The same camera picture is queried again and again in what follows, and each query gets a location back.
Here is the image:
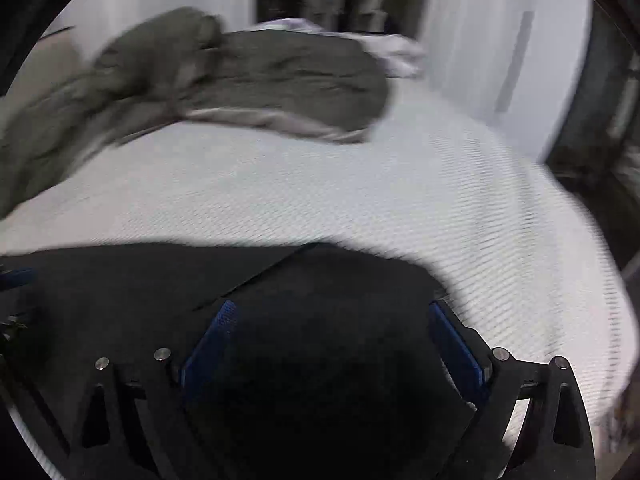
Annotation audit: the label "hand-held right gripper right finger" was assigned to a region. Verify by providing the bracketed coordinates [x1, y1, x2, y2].
[427, 300, 598, 480]

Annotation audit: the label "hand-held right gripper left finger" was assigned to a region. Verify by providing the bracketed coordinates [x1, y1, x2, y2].
[67, 299, 240, 480]

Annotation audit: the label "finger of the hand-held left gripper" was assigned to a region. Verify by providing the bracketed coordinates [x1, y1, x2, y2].
[0, 267, 38, 291]

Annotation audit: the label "black pants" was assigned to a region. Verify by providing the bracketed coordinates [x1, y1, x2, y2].
[0, 241, 481, 480]

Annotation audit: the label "white textured mattress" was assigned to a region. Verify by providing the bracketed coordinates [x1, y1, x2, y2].
[0, 72, 633, 480]

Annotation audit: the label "grey comforter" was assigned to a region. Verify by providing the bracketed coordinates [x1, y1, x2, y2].
[0, 6, 391, 221]

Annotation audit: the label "white wardrobe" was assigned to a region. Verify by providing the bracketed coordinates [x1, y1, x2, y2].
[422, 0, 596, 163]

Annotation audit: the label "white crumpled sheet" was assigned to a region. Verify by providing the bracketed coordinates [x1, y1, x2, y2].
[247, 17, 427, 80]

